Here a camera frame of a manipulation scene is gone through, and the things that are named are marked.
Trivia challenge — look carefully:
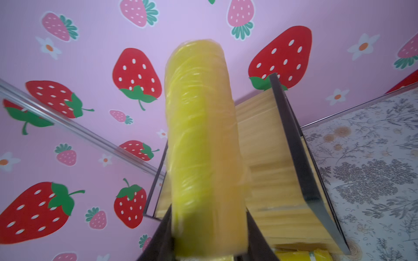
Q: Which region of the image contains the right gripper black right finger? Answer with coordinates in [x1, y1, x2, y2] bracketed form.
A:
[235, 211, 279, 261]

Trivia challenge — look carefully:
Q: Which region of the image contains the yellow trash bag roll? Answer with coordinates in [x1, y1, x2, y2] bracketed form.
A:
[165, 40, 249, 259]

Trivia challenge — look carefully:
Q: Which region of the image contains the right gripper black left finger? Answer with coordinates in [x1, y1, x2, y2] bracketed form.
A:
[137, 206, 175, 261]

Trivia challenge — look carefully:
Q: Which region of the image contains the wooden shelf black metal frame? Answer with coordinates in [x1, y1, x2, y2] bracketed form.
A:
[156, 74, 350, 254]

